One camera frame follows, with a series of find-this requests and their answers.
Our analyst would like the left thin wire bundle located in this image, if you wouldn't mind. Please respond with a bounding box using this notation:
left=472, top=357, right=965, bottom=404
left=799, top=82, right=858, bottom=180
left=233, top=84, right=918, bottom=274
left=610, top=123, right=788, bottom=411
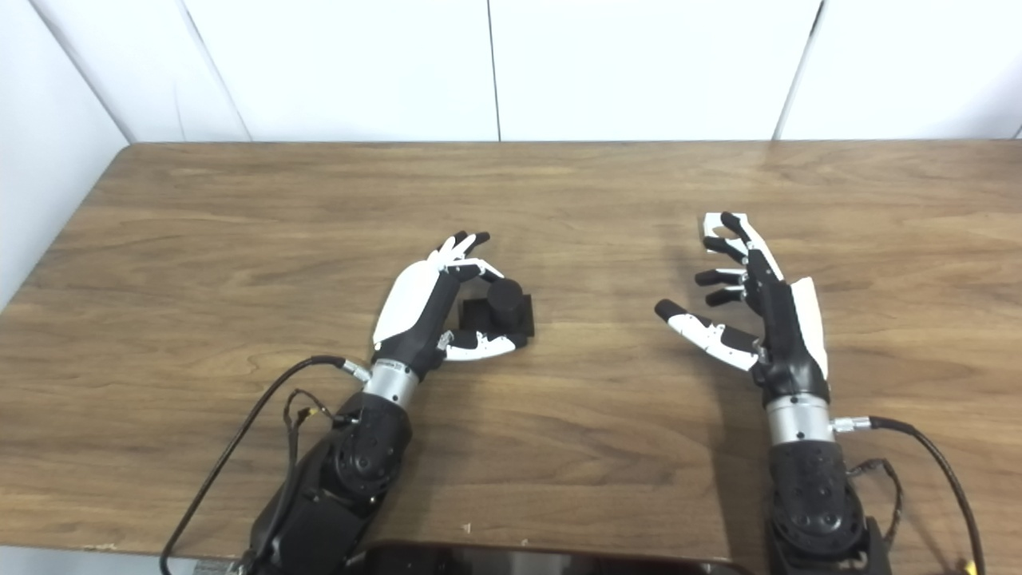
left=283, top=389, right=340, bottom=472

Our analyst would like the black robot torso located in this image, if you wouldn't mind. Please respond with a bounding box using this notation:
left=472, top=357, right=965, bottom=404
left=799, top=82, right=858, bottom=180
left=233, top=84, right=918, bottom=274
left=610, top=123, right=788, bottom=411
left=351, top=541, right=759, bottom=575

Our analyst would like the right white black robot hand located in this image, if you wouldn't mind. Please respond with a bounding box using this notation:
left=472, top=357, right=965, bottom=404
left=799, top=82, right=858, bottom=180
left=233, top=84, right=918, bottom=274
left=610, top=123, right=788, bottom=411
left=655, top=212, right=831, bottom=404

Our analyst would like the right thick black wrist cable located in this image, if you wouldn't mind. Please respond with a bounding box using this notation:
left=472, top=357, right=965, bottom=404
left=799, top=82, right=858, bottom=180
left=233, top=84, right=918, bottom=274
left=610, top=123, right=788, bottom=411
left=830, top=415, right=987, bottom=575

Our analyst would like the left thick black wrist cable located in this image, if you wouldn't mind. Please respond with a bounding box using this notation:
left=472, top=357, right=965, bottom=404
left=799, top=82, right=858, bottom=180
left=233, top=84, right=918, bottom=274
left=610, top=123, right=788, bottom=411
left=160, top=355, right=372, bottom=575

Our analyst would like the thick black wrist cable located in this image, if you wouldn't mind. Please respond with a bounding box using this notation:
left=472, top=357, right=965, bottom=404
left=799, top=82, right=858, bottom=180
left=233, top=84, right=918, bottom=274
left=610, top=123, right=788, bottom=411
left=160, top=355, right=372, bottom=575
left=830, top=415, right=987, bottom=575

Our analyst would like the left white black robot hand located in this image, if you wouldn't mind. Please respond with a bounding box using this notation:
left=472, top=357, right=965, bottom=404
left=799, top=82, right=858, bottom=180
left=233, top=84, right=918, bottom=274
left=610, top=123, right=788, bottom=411
left=372, top=231, right=529, bottom=376

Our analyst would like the right thin wire bundle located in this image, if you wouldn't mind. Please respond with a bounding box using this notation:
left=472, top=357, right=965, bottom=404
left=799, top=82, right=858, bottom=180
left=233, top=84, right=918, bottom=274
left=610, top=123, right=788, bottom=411
left=846, top=458, right=905, bottom=552

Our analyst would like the black peg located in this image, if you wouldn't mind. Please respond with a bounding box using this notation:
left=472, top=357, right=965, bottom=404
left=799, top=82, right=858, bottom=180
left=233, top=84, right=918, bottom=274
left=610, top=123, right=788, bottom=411
left=458, top=278, right=534, bottom=340

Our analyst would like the thin wire bundle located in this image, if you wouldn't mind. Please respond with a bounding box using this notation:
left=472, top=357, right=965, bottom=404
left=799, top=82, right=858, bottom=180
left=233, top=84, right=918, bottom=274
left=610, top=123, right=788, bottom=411
left=283, top=389, right=340, bottom=472
left=846, top=458, right=905, bottom=552

